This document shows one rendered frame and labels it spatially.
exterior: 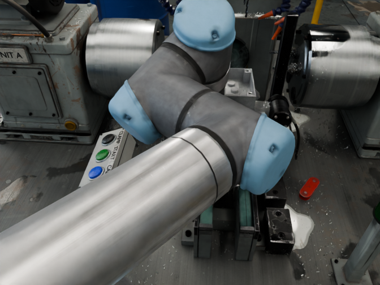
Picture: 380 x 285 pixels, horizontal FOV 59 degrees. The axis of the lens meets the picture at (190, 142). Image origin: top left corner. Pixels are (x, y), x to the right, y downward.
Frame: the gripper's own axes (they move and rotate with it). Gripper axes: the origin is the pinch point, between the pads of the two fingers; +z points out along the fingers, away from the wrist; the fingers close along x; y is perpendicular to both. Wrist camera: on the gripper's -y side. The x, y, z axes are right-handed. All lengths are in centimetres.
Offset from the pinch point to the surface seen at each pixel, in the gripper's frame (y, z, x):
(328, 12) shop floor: 258, 278, -138
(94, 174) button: -11.7, -4.7, 20.8
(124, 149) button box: -4.9, 0.7, 16.8
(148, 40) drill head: 29.9, 11.5, 16.9
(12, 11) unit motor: 35, 8, 55
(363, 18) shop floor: 244, 270, -175
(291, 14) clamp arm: 29.6, -0.9, -19.2
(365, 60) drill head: 26, 12, -42
